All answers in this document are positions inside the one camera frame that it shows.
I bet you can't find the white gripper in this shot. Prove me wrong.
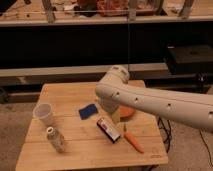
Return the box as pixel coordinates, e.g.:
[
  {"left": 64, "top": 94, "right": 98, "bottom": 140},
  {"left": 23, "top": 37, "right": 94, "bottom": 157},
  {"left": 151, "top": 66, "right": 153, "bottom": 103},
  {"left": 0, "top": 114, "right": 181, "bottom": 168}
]
[{"left": 98, "top": 96, "right": 122, "bottom": 125}]

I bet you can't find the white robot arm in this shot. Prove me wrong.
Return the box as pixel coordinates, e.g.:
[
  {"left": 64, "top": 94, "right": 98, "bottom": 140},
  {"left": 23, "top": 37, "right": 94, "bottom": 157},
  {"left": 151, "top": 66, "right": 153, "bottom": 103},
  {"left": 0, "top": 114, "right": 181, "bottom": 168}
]
[{"left": 95, "top": 65, "right": 213, "bottom": 133}]

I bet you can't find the small clear plastic bottle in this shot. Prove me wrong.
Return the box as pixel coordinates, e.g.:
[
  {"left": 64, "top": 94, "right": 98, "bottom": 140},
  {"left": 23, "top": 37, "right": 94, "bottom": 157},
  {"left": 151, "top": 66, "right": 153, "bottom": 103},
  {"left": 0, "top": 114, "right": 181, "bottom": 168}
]
[{"left": 46, "top": 127, "right": 65, "bottom": 153}]

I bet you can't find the orange bowl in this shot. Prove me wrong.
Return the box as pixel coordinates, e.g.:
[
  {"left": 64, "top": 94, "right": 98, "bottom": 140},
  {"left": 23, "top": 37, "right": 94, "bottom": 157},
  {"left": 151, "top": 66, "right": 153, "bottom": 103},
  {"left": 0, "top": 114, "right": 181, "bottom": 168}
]
[{"left": 119, "top": 106, "right": 135, "bottom": 118}]

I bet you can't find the blue sponge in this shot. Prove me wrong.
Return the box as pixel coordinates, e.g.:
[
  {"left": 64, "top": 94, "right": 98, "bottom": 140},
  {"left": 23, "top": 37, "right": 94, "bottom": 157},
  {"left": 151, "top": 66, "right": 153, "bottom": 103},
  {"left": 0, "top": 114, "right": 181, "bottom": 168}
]
[{"left": 79, "top": 104, "right": 98, "bottom": 120}]

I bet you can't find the black rectangular box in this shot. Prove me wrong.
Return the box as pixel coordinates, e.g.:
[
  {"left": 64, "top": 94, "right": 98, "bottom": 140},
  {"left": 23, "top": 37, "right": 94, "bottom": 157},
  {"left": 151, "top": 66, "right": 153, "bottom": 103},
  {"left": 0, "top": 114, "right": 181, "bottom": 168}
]
[{"left": 97, "top": 118, "right": 121, "bottom": 143}]

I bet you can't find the orange toy carrot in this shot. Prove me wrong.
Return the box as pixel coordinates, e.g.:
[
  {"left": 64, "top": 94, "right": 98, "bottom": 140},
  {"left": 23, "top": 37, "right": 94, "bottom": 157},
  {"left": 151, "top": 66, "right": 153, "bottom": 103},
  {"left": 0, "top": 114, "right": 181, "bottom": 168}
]
[{"left": 124, "top": 127, "right": 144, "bottom": 153}]

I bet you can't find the wooden folding table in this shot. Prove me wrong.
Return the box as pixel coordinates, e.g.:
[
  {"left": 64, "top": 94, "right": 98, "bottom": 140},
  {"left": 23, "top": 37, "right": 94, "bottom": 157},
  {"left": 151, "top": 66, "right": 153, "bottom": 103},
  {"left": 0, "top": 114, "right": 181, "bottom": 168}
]
[{"left": 16, "top": 82, "right": 168, "bottom": 171}]

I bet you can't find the translucent plastic cup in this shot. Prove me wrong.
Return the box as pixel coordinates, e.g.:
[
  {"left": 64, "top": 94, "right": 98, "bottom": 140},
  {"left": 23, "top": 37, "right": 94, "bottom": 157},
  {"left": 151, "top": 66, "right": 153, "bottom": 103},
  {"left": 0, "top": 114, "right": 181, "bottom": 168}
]
[{"left": 33, "top": 103, "right": 54, "bottom": 126}]

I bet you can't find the metal shelf rack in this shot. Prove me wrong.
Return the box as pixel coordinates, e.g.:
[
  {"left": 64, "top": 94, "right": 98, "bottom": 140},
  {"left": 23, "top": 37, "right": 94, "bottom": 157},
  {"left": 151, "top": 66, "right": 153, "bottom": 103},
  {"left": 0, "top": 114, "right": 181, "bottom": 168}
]
[{"left": 0, "top": 0, "right": 213, "bottom": 88}]

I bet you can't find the black box on shelf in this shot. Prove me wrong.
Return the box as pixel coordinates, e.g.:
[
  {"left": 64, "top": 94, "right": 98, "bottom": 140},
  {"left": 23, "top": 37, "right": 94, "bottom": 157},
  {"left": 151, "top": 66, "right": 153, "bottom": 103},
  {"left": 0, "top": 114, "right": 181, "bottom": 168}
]
[{"left": 165, "top": 45, "right": 213, "bottom": 75}]

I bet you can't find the black floor cable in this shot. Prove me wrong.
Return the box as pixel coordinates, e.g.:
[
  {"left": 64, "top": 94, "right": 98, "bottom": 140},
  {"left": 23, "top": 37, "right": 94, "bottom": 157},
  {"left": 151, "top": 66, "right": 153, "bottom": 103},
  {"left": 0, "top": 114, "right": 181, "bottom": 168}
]
[{"left": 156, "top": 115, "right": 174, "bottom": 154}]

